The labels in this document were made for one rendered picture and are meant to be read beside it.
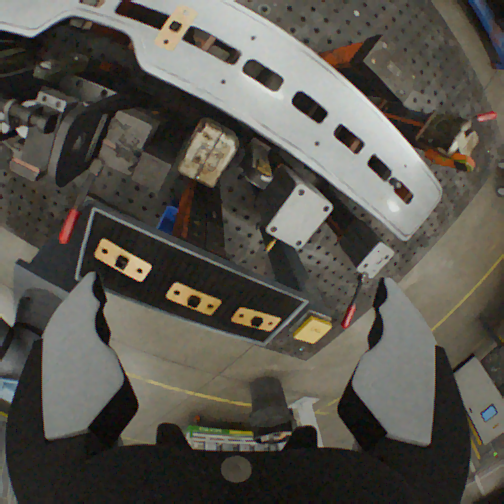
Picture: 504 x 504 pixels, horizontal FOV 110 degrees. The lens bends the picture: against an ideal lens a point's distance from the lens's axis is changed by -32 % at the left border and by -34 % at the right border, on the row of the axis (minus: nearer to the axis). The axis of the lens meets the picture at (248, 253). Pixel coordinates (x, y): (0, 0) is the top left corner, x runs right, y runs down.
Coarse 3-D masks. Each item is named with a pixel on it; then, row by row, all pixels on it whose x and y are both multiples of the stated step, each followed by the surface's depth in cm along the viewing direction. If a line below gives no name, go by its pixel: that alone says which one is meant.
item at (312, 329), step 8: (312, 320) 48; (320, 320) 49; (304, 328) 49; (312, 328) 50; (320, 328) 50; (328, 328) 50; (296, 336) 50; (304, 336) 51; (312, 336) 51; (320, 336) 52
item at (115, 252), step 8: (104, 240) 33; (112, 248) 34; (120, 248) 34; (96, 256) 34; (104, 256) 34; (112, 256) 34; (120, 256) 34; (128, 256) 35; (136, 256) 35; (112, 264) 35; (120, 264) 35; (128, 264) 36; (136, 264) 36; (144, 264) 36; (128, 272) 36; (136, 272) 37; (144, 272) 37
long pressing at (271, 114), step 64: (0, 0) 16; (64, 0) 22; (128, 0) 26; (192, 0) 28; (192, 64) 35; (320, 64) 37; (256, 128) 42; (320, 128) 43; (384, 128) 44; (384, 192) 52
